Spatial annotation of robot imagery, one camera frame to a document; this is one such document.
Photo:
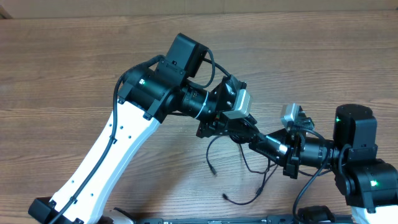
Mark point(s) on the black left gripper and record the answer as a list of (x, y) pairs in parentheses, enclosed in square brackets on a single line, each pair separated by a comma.
[(219, 125)]

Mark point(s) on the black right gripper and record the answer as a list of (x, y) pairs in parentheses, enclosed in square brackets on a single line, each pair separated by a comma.
[(290, 160)]

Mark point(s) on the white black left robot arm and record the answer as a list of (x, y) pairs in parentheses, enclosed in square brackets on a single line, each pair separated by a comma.
[(143, 97)]

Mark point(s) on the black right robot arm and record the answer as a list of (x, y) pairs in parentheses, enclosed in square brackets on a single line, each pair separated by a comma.
[(368, 184)]

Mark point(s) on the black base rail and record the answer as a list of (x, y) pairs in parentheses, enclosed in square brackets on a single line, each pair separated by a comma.
[(271, 219)]

